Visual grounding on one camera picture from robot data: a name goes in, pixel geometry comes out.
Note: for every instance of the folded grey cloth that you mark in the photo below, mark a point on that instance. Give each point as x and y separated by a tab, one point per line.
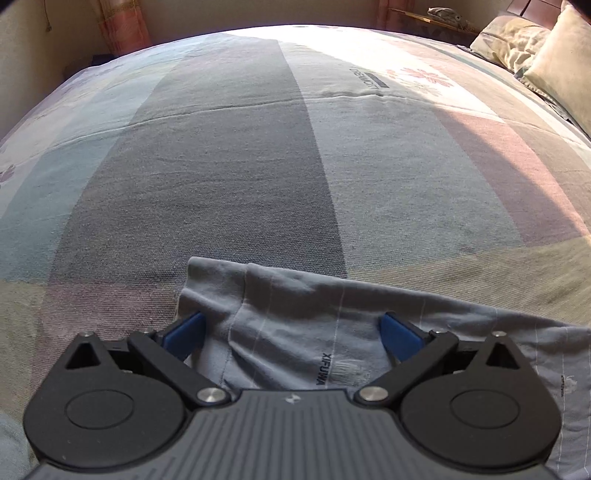
445	14

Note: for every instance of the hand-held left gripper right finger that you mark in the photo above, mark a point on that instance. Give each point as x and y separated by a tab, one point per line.
401	334

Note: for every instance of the large printed pillow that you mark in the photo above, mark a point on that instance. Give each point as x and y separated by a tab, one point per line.
568	69

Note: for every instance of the patchwork bed sheet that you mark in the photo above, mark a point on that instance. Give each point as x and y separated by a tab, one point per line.
231	161

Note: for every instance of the small floral pillow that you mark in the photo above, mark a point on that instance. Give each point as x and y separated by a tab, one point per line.
508	41

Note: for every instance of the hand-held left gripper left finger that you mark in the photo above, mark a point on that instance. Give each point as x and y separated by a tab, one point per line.
184	332

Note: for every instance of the wooden bedside shelf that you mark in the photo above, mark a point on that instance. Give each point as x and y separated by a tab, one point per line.
415	18

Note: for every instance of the grey pants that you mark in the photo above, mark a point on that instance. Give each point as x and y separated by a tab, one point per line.
295	314

